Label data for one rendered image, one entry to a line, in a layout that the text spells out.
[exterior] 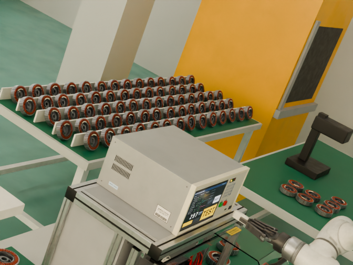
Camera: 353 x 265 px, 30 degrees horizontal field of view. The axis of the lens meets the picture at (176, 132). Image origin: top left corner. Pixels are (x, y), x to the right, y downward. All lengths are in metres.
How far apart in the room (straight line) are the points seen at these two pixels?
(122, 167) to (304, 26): 3.66
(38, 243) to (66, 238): 0.28
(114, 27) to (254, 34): 1.30
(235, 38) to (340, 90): 1.98
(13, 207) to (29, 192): 2.72
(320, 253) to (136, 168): 0.72
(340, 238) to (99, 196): 0.89
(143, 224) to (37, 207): 2.28
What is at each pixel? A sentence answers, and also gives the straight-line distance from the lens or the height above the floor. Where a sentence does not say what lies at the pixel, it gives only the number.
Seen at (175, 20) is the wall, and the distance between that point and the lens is 8.61.
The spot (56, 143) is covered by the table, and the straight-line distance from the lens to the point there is 3.71.
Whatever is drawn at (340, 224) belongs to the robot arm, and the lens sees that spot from 2.51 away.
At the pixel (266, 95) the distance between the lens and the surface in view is 6.00.
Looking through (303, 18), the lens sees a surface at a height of 1.63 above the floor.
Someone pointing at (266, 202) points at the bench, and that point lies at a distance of 4.02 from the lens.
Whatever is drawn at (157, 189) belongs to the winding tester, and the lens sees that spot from 2.36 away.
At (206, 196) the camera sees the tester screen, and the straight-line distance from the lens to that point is 2.41.
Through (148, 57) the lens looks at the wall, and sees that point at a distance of 8.82.
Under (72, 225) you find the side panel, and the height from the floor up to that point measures 0.98.
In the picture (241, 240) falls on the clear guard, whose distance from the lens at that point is 2.65.
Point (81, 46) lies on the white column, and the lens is 6.46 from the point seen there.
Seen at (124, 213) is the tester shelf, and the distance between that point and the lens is 2.38.
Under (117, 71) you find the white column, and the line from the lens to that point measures 6.49.
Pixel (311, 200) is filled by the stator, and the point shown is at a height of 0.79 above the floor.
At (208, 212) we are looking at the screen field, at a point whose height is 1.17.
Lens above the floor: 2.18
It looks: 18 degrees down
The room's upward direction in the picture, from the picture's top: 21 degrees clockwise
